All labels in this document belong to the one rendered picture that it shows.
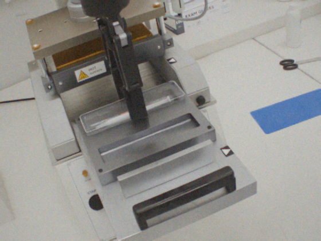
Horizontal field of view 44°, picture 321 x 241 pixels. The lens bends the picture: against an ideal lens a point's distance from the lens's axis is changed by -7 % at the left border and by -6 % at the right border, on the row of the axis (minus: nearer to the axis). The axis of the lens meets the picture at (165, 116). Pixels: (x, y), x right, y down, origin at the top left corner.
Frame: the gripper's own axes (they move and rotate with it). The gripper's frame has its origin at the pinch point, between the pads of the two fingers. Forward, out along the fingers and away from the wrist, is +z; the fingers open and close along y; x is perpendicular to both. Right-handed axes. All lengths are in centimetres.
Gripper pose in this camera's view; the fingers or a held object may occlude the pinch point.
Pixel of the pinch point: (129, 93)
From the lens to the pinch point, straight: 72.5
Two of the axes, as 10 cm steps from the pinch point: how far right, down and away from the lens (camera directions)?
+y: 3.8, 5.1, -7.7
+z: 1.7, 7.8, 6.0
